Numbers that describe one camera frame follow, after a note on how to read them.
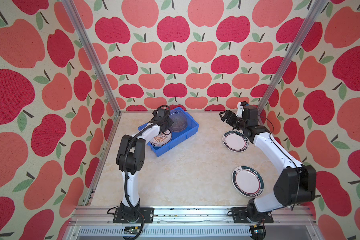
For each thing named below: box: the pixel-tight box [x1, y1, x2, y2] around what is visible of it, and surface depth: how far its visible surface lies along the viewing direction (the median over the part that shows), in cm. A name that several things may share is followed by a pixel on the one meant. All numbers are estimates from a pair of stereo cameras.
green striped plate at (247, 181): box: [231, 166, 265, 198], surface depth 88 cm
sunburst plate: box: [149, 132, 172, 147], surface depth 103 cm
